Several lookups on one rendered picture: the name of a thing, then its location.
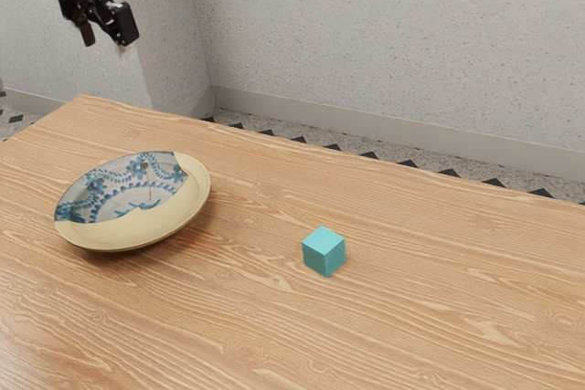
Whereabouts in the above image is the cream plate with blue pattern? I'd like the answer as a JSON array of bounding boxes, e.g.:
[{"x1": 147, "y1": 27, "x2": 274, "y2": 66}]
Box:
[{"x1": 53, "y1": 149, "x2": 213, "y2": 254}]

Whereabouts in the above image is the teal cube block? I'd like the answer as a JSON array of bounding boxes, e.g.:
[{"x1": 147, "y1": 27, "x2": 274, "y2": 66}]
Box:
[{"x1": 300, "y1": 225, "x2": 347, "y2": 279}]

